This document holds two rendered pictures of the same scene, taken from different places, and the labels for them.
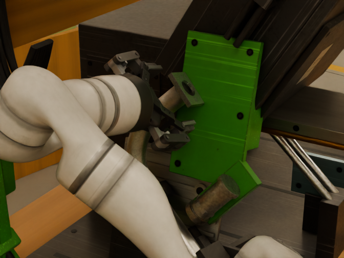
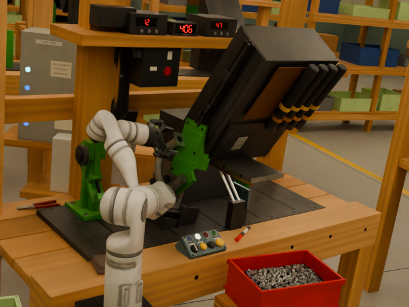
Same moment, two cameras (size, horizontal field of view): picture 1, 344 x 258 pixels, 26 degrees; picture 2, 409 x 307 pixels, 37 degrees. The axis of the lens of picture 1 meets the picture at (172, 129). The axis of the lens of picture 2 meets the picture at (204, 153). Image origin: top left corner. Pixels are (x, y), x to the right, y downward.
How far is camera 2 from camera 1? 127 cm
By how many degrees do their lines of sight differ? 19
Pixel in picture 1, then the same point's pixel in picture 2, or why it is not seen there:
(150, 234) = (123, 169)
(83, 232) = not seen: hidden behind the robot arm
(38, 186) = not seen: hidden behind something
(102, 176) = (114, 147)
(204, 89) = (186, 141)
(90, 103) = (125, 128)
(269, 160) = not seen: hidden behind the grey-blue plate
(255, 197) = (224, 204)
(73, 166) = (108, 142)
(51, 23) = (157, 109)
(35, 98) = (101, 119)
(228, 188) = (181, 178)
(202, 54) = (188, 127)
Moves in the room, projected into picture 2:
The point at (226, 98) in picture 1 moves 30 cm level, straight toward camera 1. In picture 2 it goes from (192, 145) to (149, 165)
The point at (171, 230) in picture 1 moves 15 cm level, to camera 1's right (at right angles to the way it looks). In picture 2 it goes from (131, 170) to (175, 181)
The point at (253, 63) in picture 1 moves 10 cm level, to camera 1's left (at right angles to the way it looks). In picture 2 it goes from (202, 133) to (176, 128)
